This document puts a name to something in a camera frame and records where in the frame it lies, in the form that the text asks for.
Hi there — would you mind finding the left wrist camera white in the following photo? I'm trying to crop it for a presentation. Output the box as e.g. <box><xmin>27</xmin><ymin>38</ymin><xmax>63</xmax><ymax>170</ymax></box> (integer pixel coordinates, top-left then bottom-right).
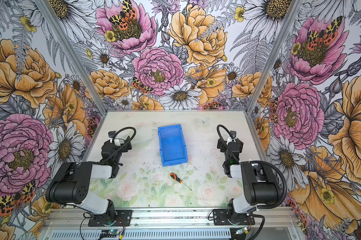
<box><xmin>109</xmin><ymin>132</ymin><xmax>125</xmax><ymax>147</ymax></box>

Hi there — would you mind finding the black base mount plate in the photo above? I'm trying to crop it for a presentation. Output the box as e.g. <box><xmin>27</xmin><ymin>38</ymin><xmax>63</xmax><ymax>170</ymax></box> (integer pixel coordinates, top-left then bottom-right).
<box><xmin>212</xmin><ymin>209</ymin><xmax>255</xmax><ymax>226</ymax></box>
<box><xmin>88</xmin><ymin>210</ymin><xmax>133</xmax><ymax>227</ymax></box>

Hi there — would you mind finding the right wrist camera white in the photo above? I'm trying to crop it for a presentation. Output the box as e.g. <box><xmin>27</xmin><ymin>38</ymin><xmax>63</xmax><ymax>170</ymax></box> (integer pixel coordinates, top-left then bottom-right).
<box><xmin>226</xmin><ymin>135</ymin><xmax>237</xmax><ymax>145</ymax></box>

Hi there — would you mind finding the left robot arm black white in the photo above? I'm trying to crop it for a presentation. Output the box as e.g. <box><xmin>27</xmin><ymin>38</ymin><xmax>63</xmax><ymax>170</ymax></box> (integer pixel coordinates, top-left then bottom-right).
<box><xmin>45</xmin><ymin>127</ymin><xmax>136</xmax><ymax>226</ymax></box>

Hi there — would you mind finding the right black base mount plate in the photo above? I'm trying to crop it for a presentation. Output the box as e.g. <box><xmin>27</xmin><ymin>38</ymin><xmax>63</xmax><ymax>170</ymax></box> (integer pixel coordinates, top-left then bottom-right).
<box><xmin>212</xmin><ymin>209</ymin><xmax>255</xmax><ymax>226</ymax></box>

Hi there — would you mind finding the white vented cable duct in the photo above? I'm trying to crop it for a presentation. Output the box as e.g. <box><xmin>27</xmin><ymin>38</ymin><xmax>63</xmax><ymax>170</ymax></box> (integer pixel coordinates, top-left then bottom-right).
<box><xmin>43</xmin><ymin>228</ymin><xmax>231</xmax><ymax>240</ymax></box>

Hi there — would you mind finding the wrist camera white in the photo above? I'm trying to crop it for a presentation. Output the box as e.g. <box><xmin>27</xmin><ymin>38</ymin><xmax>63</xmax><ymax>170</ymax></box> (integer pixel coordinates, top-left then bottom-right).
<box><xmin>226</xmin><ymin>135</ymin><xmax>237</xmax><ymax>145</ymax></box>
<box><xmin>109</xmin><ymin>132</ymin><xmax>125</xmax><ymax>147</ymax></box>

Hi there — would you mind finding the blue plastic bin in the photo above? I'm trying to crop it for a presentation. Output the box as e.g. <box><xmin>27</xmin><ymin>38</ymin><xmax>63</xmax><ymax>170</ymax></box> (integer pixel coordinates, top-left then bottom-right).
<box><xmin>158</xmin><ymin>124</ymin><xmax>188</xmax><ymax>167</ymax></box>

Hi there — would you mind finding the orange black handled screwdriver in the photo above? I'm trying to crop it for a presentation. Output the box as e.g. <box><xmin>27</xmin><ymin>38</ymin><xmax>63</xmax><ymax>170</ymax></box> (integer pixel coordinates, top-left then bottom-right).
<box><xmin>170</xmin><ymin>173</ymin><xmax>192</xmax><ymax>191</ymax></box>

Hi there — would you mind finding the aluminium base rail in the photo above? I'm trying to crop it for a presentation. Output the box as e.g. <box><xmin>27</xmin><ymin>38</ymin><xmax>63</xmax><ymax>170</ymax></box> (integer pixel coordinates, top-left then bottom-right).
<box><xmin>45</xmin><ymin>207</ymin><xmax>298</xmax><ymax>230</ymax></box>

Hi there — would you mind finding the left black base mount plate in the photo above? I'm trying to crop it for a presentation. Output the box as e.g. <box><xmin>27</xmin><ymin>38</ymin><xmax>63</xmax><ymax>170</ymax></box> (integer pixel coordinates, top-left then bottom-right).
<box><xmin>88</xmin><ymin>210</ymin><xmax>133</xmax><ymax>227</ymax></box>

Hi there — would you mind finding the left green circuit board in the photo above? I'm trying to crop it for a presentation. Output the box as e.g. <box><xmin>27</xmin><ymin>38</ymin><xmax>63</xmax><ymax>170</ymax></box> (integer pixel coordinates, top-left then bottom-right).
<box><xmin>100</xmin><ymin>229</ymin><xmax>123</xmax><ymax>239</ymax></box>

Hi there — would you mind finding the green circuit board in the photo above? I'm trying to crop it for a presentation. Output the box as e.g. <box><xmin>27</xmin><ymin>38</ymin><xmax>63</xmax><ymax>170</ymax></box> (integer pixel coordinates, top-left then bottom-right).
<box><xmin>235</xmin><ymin>227</ymin><xmax>249</xmax><ymax>235</ymax></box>
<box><xmin>100</xmin><ymin>229</ymin><xmax>123</xmax><ymax>239</ymax></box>

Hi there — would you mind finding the right green circuit board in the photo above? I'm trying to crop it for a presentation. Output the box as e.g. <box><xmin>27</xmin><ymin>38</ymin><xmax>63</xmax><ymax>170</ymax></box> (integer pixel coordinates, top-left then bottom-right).
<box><xmin>235</xmin><ymin>227</ymin><xmax>249</xmax><ymax>235</ymax></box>

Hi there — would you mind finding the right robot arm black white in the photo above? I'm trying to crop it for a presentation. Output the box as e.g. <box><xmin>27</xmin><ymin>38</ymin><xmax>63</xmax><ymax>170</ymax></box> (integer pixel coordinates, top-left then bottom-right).
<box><xmin>214</xmin><ymin>131</ymin><xmax>287</xmax><ymax>225</ymax></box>

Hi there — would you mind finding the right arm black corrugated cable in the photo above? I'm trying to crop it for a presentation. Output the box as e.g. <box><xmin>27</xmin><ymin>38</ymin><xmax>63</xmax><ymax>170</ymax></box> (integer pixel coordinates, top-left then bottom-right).
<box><xmin>216</xmin><ymin>124</ymin><xmax>288</xmax><ymax>210</ymax></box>

